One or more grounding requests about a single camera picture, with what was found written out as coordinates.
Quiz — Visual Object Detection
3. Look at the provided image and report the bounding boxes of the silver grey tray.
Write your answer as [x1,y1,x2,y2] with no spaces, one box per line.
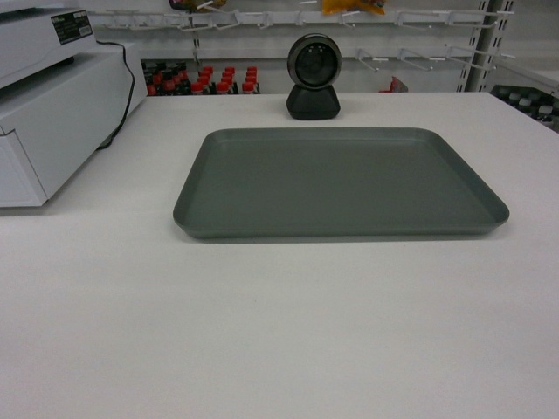
[173,127,509,239]

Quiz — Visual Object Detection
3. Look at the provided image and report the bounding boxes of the white checkout counter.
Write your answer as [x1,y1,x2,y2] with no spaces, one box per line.
[1,93,558,418]

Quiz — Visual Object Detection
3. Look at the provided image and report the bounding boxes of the black barcode scanner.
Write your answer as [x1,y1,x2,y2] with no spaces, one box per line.
[286,33,342,120]

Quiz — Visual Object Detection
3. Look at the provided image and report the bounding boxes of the white cash register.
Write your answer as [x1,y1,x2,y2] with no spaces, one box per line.
[1,1,147,208]

